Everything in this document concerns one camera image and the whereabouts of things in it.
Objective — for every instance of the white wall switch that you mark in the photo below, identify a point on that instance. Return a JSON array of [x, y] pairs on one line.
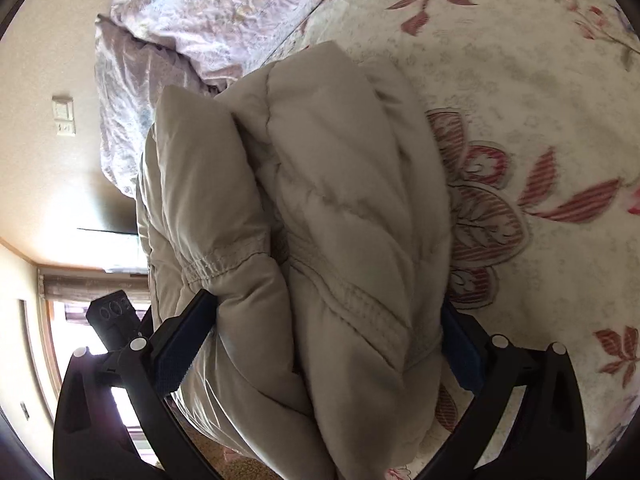
[[64, 115]]

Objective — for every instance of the brown curtain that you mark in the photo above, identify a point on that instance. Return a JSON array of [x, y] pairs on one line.
[[85, 287]]

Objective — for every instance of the small wall outlet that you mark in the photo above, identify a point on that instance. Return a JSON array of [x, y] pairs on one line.
[[25, 409]]

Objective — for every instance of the lilac floral duvet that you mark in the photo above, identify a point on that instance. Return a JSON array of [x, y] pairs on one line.
[[190, 35]]

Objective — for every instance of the floral bedspread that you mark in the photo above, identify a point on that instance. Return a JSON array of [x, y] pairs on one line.
[[525, 135]]

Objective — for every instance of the white puffer jacket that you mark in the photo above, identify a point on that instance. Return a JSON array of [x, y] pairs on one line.
[[320, 240]]

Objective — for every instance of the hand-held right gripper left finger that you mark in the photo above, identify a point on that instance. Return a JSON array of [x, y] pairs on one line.
[[176, 347]]

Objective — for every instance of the window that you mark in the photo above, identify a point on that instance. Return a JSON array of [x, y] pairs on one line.
[[90, 360]]

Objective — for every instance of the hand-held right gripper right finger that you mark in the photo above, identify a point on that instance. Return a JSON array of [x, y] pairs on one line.
[[459, 355]]

